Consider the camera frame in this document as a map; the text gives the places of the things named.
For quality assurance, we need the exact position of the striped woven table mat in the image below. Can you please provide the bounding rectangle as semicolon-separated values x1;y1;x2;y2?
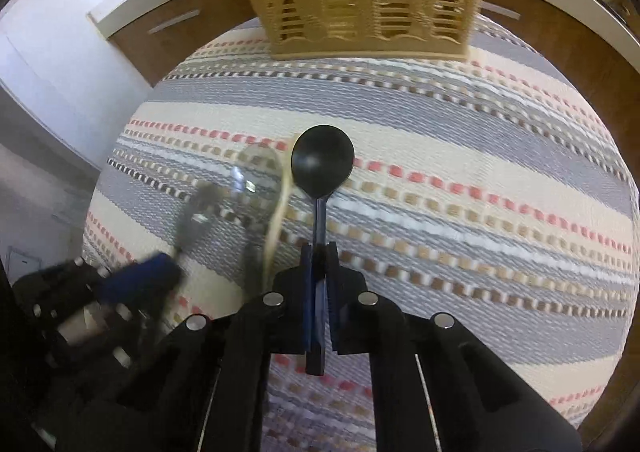
82;14;640;452

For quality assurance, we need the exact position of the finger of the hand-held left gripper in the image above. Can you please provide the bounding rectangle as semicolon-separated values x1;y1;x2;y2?
97;252;183;305

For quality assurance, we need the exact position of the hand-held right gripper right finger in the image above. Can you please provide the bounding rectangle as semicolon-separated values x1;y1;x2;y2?
325;241;583;452

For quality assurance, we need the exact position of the wooden base cabinet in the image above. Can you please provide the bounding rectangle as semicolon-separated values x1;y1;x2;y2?
107;0;640;253

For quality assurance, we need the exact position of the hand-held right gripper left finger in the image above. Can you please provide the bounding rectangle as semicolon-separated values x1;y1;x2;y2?
55;242;314;452

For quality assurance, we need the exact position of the short metal cabinet handle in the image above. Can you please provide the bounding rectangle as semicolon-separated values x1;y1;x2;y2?
480;2;522;21

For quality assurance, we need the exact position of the white tall cabinet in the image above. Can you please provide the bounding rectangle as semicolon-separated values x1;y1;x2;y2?
0;0;171;173

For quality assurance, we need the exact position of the wooden chopstick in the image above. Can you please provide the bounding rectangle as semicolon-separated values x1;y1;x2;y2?
260;137;297;293

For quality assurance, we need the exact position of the black plastic spoon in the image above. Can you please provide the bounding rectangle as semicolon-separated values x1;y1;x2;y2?
291;124;356;377

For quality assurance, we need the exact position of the long metal cabinet handle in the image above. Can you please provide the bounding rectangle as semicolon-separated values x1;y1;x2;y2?
148;9;201;36

